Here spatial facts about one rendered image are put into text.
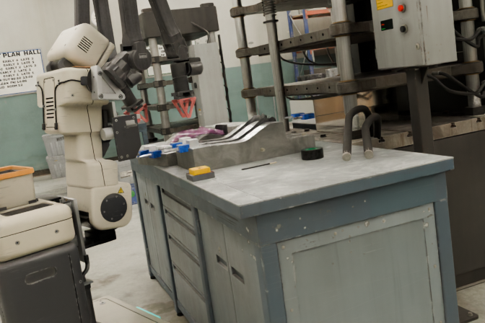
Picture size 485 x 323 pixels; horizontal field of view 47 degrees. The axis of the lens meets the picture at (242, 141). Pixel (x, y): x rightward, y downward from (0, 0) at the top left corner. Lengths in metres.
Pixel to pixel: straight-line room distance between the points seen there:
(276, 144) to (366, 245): 0.65
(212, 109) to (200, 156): 4.58
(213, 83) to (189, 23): 0.81
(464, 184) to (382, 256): 1.14
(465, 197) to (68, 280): 1.81
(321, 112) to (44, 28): 7.03
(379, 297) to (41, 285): 1.01
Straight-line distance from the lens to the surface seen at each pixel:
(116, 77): 1.90
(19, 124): 9.34
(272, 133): 2.16
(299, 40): 2.92
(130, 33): 1.98
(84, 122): 2.05
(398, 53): 2.34
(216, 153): 2.08
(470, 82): 2.87
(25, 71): 9.33
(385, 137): 2.51
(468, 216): 2.85
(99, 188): 2.05
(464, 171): 2.79
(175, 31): 2.08
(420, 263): 1.82
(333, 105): 2.90
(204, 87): 6.60
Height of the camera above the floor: 1.13
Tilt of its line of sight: 7 degrees down
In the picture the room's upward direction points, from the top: 8 degrees counter-clockwise
